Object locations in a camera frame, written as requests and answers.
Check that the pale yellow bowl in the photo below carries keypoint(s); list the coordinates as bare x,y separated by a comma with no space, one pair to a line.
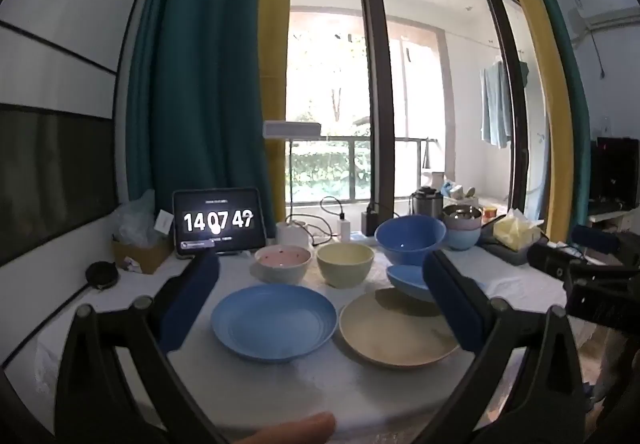
345,266

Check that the small white box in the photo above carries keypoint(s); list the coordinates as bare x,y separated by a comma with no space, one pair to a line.
163,223

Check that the balcony railing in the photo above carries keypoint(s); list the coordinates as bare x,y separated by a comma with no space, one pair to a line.
350,139

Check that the dark window frame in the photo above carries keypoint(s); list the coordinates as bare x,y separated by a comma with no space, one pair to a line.
372,74

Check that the yellow curtain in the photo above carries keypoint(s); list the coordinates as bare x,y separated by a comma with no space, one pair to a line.
274,49
540,74

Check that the beige plate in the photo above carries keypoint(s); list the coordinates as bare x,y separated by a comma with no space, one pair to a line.
395,334

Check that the blue plate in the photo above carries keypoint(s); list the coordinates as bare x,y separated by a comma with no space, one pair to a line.
272,324

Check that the black monitor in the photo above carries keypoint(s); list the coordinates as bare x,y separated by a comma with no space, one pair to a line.
617,169

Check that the red can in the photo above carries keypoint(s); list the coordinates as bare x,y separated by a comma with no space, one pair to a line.
488,213

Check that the plain pink bowl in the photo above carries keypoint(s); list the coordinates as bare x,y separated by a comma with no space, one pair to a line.
462,224

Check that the white desk lamp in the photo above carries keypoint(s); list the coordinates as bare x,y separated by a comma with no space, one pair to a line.
292,129

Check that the black charger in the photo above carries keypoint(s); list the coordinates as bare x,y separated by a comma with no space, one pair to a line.
370,224

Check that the light blue bowl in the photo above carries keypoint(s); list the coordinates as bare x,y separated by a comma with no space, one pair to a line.
462,239

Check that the person's left hand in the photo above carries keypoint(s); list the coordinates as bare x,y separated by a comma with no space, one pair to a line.
292,430

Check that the cardboard box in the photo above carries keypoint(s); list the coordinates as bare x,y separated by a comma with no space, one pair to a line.
145,259

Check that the white textured tablecloth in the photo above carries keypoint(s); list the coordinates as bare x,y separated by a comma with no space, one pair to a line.
310,389

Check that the steel bowl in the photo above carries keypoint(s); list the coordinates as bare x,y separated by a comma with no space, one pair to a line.
462,211

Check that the yellow tissue pack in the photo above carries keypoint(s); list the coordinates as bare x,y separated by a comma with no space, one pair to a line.
515,231

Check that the white air conditioner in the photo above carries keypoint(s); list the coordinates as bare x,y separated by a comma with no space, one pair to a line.
607,14

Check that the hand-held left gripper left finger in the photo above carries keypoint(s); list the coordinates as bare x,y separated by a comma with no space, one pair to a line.
192,296

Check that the clear plastic bag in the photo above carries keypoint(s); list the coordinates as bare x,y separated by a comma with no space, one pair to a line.
132,219

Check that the hanging blue towel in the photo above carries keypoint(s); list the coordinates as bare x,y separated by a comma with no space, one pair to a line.
497,104

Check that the small blue bowl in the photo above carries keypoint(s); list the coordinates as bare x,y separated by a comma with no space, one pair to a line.
407,281

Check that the steel tumbler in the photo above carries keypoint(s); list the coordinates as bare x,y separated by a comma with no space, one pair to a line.
426,205

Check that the tablet with clock display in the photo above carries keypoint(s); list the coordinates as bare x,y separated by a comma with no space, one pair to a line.
220,204

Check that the large blue bowl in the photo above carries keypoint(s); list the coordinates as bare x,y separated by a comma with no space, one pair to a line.
410,236

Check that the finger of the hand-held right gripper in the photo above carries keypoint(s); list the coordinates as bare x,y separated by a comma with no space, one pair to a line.
550,260
597,239

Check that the white power strip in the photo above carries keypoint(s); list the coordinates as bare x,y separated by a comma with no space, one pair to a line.
357,239

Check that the pink strawberry print bowl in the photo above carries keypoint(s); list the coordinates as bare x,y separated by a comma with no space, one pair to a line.
282,261

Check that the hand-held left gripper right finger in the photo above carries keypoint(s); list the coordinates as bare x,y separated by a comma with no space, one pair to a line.
452,304

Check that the white charger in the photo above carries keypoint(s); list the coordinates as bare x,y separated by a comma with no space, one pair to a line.
344,230

